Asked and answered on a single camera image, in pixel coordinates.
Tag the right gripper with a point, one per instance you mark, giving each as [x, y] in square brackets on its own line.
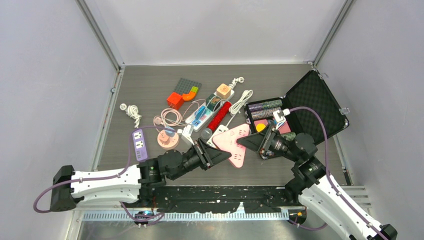
[258, 141]

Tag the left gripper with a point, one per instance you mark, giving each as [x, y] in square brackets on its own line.
[208, 156]

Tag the pink triangular socket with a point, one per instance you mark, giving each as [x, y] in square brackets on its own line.
[227, 141]

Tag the white multicolour power strip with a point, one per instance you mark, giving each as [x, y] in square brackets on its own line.
[197, 125]

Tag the blue plug adapter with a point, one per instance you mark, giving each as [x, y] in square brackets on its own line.
[199, 114]

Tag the pink round socket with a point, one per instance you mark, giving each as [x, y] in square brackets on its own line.
[168, 140]

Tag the light blue charger plug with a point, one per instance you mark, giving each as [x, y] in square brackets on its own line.
[170, 130]

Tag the dark green cube adapter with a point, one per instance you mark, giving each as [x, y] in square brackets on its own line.
[213, 102]

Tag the beige cube adapter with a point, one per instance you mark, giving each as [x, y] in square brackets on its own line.
[223, 91]

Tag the red cube adapter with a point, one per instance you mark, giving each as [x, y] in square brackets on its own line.
[175, 101]

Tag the purple power strip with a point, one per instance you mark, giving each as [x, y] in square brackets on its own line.
[139, 144]

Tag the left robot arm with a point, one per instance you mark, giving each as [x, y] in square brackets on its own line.
[133, 184]

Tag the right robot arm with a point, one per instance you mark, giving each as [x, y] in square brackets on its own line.
[314, 188]

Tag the red glitter microphone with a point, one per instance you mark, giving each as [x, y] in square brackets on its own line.
[217, 119]

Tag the small white power strip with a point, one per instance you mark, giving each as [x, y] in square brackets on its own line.
[220, 129]

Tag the orange curved block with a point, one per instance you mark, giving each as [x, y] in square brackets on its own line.
[191, 94]

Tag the black poker chip case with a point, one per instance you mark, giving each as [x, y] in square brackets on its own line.
[313, 110]

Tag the grey building baseplate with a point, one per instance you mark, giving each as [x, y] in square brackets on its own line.
[184, 86]

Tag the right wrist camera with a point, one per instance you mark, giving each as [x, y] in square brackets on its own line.
[279, 117]

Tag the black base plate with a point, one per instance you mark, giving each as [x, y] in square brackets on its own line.
[220, 199]

